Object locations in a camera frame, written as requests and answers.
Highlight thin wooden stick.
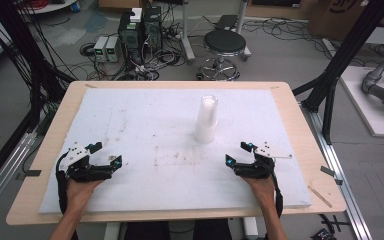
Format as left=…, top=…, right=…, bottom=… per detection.
left=307, top=185, right=333, bottom=209

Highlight white box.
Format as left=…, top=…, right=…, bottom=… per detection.
left=129, top=7, right=144, bottom=24

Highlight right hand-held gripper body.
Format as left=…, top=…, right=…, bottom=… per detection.
left=234, top=141, right=293, bottom=180

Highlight white table leg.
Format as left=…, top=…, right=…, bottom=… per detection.
left=242, top=216, right=260, bottom=240
left=103, top=221, right=122, bottom=240

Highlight person's legs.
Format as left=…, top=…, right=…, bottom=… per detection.
left=122, top=219, right=234, bottom=240

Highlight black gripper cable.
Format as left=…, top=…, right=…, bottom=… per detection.
left=269, top=164, right=285, bottom=218
left=55, top=150, right=71, bottom=215

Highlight coiled black cable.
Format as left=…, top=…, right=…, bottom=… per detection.
left=79, top=42, right=97, bottom=58

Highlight aluminium rail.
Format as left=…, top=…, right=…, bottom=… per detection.
left=0, top=131, right=38, bottom=224
left=300, top=102, right=374, bottom=240

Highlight black computer tower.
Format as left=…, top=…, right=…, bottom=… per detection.
left=117, top=11, right=145, bottom=65
left=142, top=5, right=164, bottom=52

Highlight person's left hand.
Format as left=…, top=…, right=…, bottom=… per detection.
left=65, top=179, right=104, bottom=213

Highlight black round stool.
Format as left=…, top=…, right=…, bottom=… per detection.
left=197, top=29, right=248, bottom=82

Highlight person's right hand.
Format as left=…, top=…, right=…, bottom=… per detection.
left=241, top=176, right=277, bottom=212

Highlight white floor board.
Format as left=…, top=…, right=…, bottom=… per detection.
left=339, top=65, right=384, bottom=139

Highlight white foam mat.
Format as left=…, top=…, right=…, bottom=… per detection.
left=37, top=87, right=313, bottom=215

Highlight cardboard box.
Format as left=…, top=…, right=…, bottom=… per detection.
left=307, top=0, right=384, bottom=42

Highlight black floor device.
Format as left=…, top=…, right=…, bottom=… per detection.
left=309, top=227, right=338, bottom=240

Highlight grey power supply unit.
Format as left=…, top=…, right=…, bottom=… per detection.
left=106, top=35, right=122, bottom=63
left=93, top=35, right=110, bottom=63

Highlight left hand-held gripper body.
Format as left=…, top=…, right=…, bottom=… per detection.
left=59, top=142, right=115, bottom=183

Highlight black flat device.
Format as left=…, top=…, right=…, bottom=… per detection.
left=214, top=14, right=240, bottom=32

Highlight white desk leg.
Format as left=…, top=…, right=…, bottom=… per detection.
left=179, top=0, right=197, bottom=65
left=235, top=0, right=252, bottom=62

